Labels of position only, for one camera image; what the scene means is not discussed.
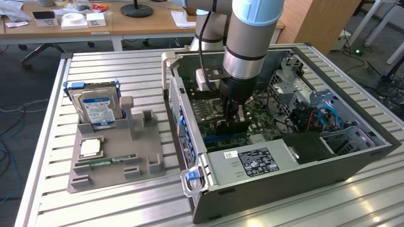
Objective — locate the hard disk in blue caddy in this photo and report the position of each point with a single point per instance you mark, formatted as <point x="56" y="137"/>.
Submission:
<point x="96" y="108"/>

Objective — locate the wooden office desk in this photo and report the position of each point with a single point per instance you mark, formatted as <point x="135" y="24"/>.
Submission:
<point x="142" y="26"/>

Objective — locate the white card with red print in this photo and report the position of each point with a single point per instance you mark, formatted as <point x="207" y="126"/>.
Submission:
<point x="15" y="24"/>

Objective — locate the black fan shroud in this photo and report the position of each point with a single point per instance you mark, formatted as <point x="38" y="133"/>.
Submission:
<point x="310" y="146"/>

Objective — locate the black device with green light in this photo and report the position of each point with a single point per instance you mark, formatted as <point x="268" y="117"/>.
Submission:
<point x="358" y="51"/>

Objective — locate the blue release latch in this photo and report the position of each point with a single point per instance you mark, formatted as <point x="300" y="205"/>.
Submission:
<point x="191" y="176"/>

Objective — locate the silver CPU chip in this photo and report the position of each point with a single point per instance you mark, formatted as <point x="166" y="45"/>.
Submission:
<point x="90" y="148"/>

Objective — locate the brown cardboard box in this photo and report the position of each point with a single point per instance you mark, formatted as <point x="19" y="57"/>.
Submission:
<point x="190" y="11"/>

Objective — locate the white desk frame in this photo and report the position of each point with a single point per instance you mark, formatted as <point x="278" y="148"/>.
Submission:
<point x="395" y="56"/>

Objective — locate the metal socket cover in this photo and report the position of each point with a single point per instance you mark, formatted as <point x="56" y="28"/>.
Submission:
<point x="250" y="99"/>

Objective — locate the white box with black lid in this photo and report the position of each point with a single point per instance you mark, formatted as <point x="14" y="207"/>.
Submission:
<point x="47" y="22"/>

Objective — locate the grey cup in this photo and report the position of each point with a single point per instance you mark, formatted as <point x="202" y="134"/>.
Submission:
<point x="46" y="2"/>

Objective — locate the dark grey PC case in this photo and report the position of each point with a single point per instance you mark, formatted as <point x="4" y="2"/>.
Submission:
<point x="284" y="189"/>

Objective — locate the CPU socket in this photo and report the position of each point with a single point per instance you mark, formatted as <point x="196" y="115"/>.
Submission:
<point x="216" y="106"/>

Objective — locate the black office chair base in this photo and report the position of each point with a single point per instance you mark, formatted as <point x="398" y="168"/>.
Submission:
<point x="35" y="53"/>

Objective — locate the silver perforated disk bay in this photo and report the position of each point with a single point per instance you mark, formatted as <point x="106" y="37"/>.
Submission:
<point x="296" y="93"/>

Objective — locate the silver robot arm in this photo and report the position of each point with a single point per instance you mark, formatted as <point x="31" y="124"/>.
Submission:
<point x="250" y="35"/>

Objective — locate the clear plastic bag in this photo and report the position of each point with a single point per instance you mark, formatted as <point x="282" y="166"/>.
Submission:
<point x="12" y="11"/>

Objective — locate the black graphics card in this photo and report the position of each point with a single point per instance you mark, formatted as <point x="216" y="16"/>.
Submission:
<point x="232" y="131"/>

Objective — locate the grey printed parts rack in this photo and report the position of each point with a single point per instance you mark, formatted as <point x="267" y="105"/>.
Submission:
<point x="120" y="172"/>

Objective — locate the black tripod stand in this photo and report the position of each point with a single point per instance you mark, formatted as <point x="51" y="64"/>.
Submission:
<point x="391" y="73"/>

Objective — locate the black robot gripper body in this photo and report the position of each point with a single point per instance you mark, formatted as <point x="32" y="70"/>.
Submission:
<point x="236" y="89"/>

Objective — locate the red small packets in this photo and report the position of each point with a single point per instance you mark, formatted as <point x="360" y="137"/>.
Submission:
<point x="98" y="8"/>

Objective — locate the blue card retention clip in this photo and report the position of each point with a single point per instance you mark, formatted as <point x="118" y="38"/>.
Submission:
<point x="182" y="119"/>

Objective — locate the green motherboard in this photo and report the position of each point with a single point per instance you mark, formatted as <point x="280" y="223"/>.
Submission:
<point x="259" y="125"/>

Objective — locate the silver disk bay bracket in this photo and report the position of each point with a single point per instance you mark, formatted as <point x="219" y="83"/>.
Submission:
<point x="347" y="139"/>

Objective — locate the black round lamp base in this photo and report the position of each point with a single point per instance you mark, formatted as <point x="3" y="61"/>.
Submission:
<point x="138" y="11"/>

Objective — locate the white tape roll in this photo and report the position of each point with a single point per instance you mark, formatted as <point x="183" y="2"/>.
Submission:
<point x="66" y="17"/>

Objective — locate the white small box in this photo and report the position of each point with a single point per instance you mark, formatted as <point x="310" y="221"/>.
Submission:
<point x="342" y="42"/>

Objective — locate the grey power supply unit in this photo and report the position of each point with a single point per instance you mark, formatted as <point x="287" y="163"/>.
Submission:
<point x="227" y="170"/>

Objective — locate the wooden cabinet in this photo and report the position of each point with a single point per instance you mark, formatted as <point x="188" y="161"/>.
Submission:
<point x="322" y="23"/>

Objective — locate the white paper stack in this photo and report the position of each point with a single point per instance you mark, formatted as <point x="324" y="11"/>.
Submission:
<point x="182" y="20"/>

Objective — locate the white cube box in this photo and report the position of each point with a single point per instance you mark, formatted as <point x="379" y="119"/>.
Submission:
<point x="96" y="20"/>

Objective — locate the white flat box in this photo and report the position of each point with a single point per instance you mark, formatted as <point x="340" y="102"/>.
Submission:
<point x="74" y="25"/>

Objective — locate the green RAM stick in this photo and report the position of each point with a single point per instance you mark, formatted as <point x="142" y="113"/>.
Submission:
<point x="100" y="161"/>

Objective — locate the blue expansion slot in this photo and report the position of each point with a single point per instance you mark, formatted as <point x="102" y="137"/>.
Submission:
<point x="220" y="138"/>

